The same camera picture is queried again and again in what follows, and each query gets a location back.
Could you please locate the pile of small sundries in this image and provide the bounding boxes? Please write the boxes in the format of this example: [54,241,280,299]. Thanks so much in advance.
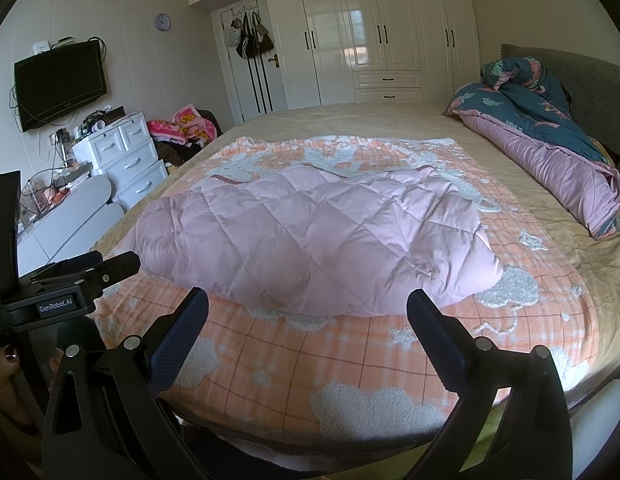
[50,105,125,142]

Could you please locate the white drawer cabinet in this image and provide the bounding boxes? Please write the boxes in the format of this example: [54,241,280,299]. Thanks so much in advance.
[72,111,169,211]

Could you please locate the black wall television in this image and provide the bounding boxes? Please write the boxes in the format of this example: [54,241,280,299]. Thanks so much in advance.
[14,41,108,133]

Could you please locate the hanging bags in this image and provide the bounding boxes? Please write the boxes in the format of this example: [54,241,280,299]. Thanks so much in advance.
[224,12,275,61]

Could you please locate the white door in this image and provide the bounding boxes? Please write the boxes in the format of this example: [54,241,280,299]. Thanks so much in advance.
[212,2,291,123]

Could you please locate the white rounded table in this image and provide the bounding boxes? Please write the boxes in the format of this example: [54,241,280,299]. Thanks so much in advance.
[17,175,125,266]

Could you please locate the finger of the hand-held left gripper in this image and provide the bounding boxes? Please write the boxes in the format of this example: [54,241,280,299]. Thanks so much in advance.
[28,251,104,285]
[82,251,141,295]

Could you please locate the pink quilted jacket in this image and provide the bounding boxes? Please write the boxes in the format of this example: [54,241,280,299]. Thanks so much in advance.
[134,164,506,318]

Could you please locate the bed with beige sheet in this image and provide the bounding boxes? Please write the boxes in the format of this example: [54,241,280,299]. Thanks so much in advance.
[90,101,620,443]

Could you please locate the teal floral duvet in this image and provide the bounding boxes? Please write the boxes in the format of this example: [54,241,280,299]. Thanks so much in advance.
[442,57,620,241]

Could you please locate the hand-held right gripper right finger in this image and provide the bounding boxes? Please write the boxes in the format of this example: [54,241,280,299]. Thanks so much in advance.
[406,288,573,480]

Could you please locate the white wardrobe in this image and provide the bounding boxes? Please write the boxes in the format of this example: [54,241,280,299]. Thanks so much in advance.
[186,0,482,111]

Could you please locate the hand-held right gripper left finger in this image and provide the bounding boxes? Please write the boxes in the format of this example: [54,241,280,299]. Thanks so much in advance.
[42,287,211,480]

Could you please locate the pink cartoon blanket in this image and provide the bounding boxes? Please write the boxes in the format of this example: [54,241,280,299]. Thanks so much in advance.
[147,105,218,146]

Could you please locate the orange plaid blanket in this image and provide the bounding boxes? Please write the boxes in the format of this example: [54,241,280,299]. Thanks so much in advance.
[90,135,601,443]

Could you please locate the dark clothes pile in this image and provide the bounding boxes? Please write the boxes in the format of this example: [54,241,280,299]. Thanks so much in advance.
[154,109,224,167]

